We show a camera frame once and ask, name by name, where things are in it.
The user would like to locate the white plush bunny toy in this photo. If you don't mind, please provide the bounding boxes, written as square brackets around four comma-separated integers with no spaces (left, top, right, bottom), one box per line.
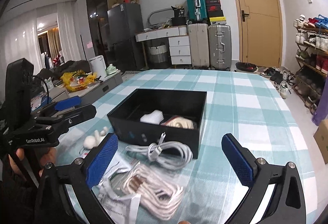
[83,126,109,150]

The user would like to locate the white gauze pad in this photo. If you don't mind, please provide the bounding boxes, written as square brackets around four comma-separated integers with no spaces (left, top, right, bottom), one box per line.
[140,110,164,125]

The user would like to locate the white cable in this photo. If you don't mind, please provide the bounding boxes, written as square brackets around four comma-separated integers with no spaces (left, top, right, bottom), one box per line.
[124,131,194,171]

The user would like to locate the bagged white rope bundle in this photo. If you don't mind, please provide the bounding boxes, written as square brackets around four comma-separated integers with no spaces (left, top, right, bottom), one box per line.
[159,115,197,130]

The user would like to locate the person's left hand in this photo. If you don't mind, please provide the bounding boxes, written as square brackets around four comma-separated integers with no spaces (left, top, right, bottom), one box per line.
[8,147,57,179]

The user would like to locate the grey low cabinet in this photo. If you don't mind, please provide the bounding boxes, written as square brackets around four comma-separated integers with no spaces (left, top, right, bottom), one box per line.
[31,70,124,109]

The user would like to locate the yellow snack bag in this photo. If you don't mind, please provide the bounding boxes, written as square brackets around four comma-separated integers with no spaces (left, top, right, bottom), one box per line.
[61,70,97,93]

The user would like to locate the green sneaker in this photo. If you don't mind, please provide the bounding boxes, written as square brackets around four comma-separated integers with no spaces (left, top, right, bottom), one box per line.
[106,64,118,75]

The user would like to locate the black storage box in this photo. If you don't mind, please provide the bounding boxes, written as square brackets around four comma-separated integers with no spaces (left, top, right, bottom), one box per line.
[107,89,207,158]

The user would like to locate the cardboard box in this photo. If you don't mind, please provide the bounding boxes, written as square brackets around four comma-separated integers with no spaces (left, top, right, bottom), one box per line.
[314,119,328,165]

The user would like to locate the purple bag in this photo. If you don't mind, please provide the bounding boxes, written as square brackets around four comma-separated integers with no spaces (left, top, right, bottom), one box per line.
[312,89,328,126]

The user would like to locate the teal checkered tablecloth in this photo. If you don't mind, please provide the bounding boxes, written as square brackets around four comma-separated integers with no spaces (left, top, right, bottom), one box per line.
[56,69,318,223]

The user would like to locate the dark grey refrigerator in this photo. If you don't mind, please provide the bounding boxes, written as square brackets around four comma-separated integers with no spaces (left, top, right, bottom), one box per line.
[107,3,145,71]

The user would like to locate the woven laundry basket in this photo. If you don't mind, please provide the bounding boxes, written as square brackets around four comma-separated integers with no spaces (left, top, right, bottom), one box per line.
[148,44,170,69]

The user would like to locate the black glossy wardrobe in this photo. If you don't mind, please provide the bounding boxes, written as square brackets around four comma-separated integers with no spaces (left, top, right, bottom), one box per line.
[86,0,122,65]

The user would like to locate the white drawer desk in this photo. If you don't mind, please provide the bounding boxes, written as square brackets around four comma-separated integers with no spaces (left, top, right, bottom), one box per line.
[135,25,192,65]

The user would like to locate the black round basket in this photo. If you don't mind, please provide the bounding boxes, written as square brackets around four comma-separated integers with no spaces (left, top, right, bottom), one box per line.
[235,61,258,73]

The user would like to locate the black bag on desk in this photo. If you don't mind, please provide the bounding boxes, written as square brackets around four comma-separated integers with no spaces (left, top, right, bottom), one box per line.
[171,6,186,27]

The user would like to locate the beige suitcase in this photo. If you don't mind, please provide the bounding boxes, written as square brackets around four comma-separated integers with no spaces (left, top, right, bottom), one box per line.
[188,23,210,67]

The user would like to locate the wooden shoe rack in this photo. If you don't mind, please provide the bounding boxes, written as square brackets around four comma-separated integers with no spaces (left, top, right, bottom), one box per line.
[292,27,327,114]

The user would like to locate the teal suitcase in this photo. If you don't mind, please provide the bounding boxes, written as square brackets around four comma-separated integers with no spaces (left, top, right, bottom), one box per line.
[187,0,208,23]

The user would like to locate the silver suitcase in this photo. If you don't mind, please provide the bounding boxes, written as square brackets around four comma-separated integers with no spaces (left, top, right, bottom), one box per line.
[208,24,232,70]

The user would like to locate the stacked shoe boxes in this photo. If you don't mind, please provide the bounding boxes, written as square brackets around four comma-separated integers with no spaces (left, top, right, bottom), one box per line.
[206,0,227,25]

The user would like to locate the wooden door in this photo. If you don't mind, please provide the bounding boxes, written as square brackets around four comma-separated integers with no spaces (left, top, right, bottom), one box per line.
[236,0,282,67]

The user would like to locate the black cable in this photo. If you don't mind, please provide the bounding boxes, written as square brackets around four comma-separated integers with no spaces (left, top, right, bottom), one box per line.
[31,74,51,107]

